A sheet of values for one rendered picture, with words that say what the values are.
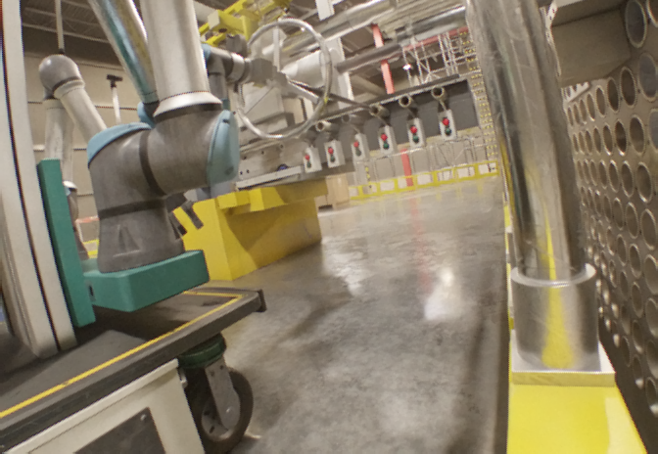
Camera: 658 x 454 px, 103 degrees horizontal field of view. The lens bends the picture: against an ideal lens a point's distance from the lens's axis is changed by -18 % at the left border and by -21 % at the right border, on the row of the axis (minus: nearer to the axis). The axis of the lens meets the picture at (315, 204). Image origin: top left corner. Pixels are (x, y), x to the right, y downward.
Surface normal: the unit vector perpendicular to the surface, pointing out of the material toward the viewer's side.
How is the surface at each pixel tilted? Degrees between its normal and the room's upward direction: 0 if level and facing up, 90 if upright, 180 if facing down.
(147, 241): 72
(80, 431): 90
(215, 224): 90
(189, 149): 100
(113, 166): 90
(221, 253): 90
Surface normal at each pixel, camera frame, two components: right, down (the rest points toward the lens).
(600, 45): -0.52, 0.14
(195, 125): 0.46, 0.11
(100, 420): 0.83, -0.15
